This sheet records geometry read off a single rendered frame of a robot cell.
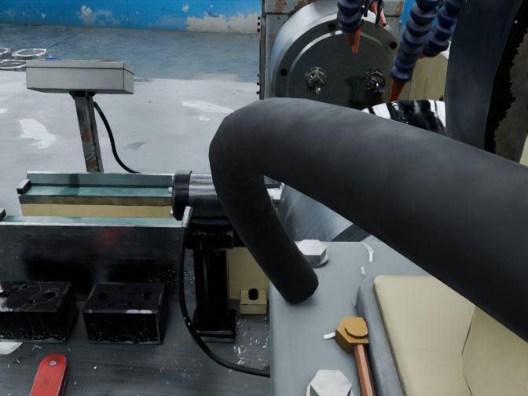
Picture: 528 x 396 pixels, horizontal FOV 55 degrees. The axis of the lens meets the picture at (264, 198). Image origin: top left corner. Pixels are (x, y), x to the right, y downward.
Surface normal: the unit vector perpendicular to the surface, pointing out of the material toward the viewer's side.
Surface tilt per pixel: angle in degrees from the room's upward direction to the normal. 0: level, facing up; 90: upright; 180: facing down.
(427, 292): 0
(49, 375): 0
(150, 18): 90
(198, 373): 0
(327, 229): 51
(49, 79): 66
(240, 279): 90
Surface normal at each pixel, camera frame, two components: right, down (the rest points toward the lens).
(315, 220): -0.80, -0.52
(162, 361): 0.02, -0.87
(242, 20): -0.10, 0.49
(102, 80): 0.01, 0.10
